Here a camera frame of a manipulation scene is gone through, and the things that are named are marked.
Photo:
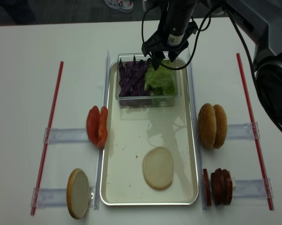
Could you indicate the bun bottom on tray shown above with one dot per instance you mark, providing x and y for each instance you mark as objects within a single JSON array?
[{"x": 158, "y": 168}]

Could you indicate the green lettuce pile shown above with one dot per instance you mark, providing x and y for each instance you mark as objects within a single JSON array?
[{"x": 160, "y": 81}]

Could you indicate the single meat slice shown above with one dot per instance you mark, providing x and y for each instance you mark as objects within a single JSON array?
[{"x": 207, "y": 187}]

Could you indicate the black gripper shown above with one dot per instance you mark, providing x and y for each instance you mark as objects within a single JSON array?
[{"x": 173, "y": 30}]

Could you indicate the red strip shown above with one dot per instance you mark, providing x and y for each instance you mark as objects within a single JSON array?
[
  {"x": 257, "y": 143},
  {"x": 49, "y": 125}
]

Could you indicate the right tomato slice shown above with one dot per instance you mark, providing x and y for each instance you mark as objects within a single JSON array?
[{"x": 102, "y": 130}]

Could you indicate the stack of meat slices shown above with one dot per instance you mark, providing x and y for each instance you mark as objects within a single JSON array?
[{"x": 222, "y": 187}]

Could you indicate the clear upper right holder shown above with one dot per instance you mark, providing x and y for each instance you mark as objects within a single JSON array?
[{"x": 245, "y": 131}]

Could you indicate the clear plastic salad container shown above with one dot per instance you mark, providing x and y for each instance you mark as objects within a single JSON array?
[{"x": 145, "y": 101}]

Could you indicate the purple cabbage pieces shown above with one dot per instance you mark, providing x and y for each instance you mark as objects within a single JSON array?
[{"x": 132, "y": 78}]

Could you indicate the clear right long divider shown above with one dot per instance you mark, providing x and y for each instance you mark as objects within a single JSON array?
[{"x": 195, "y": 132}]

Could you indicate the sesame bun top left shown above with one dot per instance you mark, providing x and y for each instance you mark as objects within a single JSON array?
[{"x": 207, "y": 126}]

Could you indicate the right red strip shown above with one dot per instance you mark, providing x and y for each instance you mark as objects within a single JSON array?
[{"x": 257, "y": 143}]

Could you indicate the tomato slice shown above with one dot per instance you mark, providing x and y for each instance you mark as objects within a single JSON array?
[
  {"x": 92, "y": 124},
  {"x": 102, "y": 130}
]

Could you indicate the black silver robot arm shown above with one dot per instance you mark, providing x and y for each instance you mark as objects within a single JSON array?
[{"x": 259, "y": 19}]

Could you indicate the left tomato slice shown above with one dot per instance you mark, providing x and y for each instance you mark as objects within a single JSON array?
[{"x": 92, "y": 124}]

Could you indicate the clear lower left holder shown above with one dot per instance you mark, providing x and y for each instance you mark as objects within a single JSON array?
[{"x": 48, "y": 197}]

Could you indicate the white cheese slice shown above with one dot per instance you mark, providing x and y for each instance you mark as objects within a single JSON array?
[{"x": 233, "y": 181}]

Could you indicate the white patterned shoe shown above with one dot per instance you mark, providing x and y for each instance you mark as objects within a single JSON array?
[{"x": 125, "y": 6}]

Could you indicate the left red strip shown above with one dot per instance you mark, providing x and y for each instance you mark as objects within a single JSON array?
[{"x": 49, "y": 125}]

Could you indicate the clear lower right holder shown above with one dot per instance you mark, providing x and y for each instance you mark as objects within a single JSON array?
[{"x": 260, "y": 189}]

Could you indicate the sesame bun top right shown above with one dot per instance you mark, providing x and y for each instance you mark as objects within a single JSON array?
[{"x": 221, "y": 126}]

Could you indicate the standing bun half left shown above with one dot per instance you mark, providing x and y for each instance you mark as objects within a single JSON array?
[{"x": 78, "y": 194}]

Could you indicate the clear holder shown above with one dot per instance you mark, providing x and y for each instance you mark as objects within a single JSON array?
[
  {"x": 245, "y": 131},
  {"x": 65, "y": 135},
  {"x": 48, "y": 197},
  {"x": 260, "y": 189}
]

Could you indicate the white rectangular serving tray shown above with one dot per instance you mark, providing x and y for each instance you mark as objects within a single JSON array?
[{"x": 132, "y": 132}]

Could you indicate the clear upper left holder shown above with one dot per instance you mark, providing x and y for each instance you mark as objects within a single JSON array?
[{"x": 65, "y": 135}]

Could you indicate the clear left long divider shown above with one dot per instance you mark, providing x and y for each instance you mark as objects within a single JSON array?
[{"x": 101, "y": 151}]

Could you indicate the clear long divider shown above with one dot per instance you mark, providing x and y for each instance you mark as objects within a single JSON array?
[
  {"x": 195, "y": 132},
  {"x": 101, "y": 151}
]

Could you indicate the sesame bun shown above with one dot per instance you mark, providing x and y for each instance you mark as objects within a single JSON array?
[
  {"x": 207, "y": 126},
  {"x": 221, "y": 126}
]

